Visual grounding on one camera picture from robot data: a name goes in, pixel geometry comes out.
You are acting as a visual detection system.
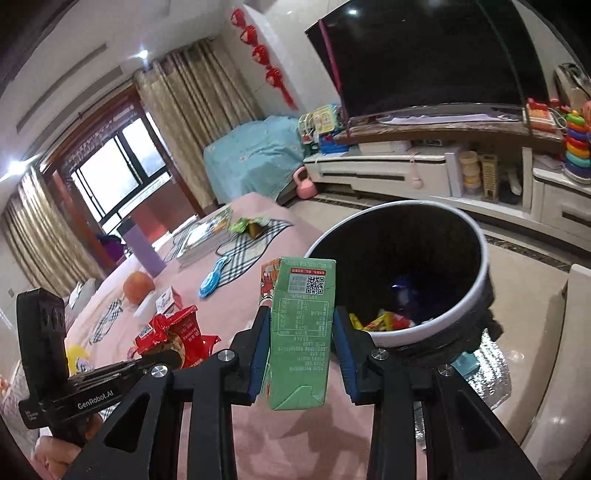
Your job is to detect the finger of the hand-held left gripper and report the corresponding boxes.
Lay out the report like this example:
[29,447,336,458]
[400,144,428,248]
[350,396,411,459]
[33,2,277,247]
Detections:
[69,349,183,384]

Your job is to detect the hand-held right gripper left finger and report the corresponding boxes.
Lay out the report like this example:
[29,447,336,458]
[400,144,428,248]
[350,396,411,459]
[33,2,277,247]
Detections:
[62,305,274,480]

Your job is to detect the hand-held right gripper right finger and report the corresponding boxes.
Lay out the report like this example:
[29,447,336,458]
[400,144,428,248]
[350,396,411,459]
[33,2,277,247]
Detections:
[332,305,543,480]

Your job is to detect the green drink carton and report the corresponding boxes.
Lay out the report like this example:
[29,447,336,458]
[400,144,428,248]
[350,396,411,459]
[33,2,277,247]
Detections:
[261,257,338,411]

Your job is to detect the pile of colourful snack wrappers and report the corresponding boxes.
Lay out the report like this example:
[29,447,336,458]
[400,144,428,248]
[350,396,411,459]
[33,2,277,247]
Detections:
[348,310,416,332]

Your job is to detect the red snack bag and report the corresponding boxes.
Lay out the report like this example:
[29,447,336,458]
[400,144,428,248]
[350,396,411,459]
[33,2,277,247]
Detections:
[134,305,220,370]

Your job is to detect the red and white small box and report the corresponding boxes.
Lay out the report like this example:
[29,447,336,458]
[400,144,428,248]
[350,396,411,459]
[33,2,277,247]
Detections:
[154,286,178,310]

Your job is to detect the blue snack bag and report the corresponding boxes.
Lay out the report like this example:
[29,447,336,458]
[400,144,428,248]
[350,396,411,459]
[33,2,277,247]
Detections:
[390,274,423,305]

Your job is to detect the blue comb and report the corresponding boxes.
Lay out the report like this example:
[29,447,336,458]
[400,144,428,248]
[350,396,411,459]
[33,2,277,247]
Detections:
[199,256,230,297]

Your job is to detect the black white-rimmed trash bin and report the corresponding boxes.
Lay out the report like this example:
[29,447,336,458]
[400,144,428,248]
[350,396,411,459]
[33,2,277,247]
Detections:
[305,200,502,365]

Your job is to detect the person's left hand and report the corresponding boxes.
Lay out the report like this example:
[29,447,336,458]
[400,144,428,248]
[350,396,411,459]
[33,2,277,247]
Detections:
[32,413,105,480]

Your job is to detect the orange fruit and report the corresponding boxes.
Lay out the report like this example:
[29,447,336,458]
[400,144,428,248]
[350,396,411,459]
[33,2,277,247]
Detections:
[122,272,154,304]

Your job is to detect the purple tumbler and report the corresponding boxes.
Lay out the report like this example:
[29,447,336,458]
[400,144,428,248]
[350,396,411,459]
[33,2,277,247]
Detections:
[117,220,166,276]

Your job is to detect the teal box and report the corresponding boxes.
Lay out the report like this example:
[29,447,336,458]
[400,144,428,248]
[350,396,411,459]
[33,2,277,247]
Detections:
[450,351,481,377]

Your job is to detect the beige patterned curtain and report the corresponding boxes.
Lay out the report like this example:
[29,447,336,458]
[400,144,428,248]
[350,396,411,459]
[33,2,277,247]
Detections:
[134,39,264,208]
[0,168,105,296]

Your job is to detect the silver foil mat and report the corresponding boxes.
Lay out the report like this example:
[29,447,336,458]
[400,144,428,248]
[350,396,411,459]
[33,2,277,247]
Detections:
[416,332,513,453]

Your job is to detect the green snack wrapper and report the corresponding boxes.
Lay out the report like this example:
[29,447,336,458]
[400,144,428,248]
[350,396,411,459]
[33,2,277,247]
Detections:
[228,217,273,237]

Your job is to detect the pink kettlebell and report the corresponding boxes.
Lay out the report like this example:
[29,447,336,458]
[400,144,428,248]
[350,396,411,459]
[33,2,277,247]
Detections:
[292,167,317,200]

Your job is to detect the balcony window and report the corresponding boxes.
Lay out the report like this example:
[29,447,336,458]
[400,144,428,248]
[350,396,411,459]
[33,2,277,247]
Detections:
[69,117,174,236]

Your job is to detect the white television cabinet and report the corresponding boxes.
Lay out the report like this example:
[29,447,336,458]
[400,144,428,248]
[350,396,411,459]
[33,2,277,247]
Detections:
[302,111,591,236]

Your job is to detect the white chair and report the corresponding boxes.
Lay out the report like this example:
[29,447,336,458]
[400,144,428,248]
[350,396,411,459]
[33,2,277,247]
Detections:
[501,263,591,480]

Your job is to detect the blue covered sofa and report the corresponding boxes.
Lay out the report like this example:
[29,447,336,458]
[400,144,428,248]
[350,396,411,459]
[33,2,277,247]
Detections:
[203,115,308,204]

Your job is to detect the blue toy box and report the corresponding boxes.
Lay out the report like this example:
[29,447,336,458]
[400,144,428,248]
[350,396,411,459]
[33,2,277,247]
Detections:
[318,134,352,155]

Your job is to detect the white set-top box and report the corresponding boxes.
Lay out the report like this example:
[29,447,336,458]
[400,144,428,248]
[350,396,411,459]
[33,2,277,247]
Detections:
[358,141,411,155]

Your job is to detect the stack of yellow containers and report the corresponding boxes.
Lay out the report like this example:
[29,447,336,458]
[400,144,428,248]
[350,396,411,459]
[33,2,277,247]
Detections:
[458,151,481,197]

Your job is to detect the beige grater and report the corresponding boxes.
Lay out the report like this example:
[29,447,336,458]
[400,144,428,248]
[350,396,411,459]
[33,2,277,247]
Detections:
[478,154,500,203]

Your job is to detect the toy activity cube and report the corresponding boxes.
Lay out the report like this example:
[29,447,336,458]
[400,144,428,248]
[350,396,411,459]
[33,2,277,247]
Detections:
[298,105,347,148]

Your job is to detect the black television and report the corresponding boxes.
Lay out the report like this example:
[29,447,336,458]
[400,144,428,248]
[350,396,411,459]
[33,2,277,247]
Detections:
[305,0,550,125]

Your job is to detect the red toy phone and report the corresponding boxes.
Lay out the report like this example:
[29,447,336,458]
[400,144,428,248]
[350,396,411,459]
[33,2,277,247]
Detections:
[525,97,561,134]

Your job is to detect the red heart hanging decoration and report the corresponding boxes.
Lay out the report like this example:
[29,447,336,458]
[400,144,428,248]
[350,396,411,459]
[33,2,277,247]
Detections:
[231,8,298,110]

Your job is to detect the beige bag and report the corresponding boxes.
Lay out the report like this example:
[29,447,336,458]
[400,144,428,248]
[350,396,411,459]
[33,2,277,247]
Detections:
[551,62,591,112]

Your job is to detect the rainbow stacking ring toy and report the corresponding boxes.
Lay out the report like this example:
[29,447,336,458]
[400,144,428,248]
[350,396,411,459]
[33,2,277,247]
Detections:
[561,111,591,183]

